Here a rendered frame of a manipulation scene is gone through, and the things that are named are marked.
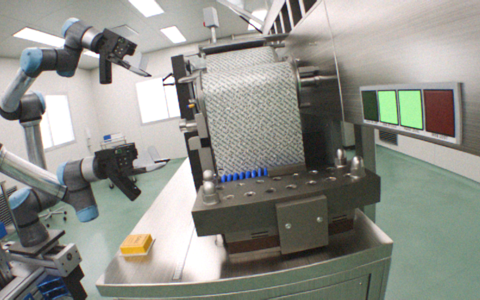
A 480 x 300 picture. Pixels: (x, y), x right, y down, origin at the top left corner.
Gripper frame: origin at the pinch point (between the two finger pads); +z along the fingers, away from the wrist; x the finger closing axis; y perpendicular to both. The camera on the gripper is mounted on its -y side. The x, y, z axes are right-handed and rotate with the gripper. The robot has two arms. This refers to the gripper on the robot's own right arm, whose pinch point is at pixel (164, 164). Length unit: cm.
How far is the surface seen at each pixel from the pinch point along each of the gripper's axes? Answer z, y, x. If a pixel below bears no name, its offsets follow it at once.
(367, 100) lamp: 45, 10, -24
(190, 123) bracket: 8.0, 9.1, 7.9
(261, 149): 26.2, -0.2, -0.4
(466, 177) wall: 279, -104, 138
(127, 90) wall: -236, 89, 556
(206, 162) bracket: 10.6, -2.9, 7.6
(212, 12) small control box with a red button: 18, 59, 57
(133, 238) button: -11.1, -16.6, -9.1
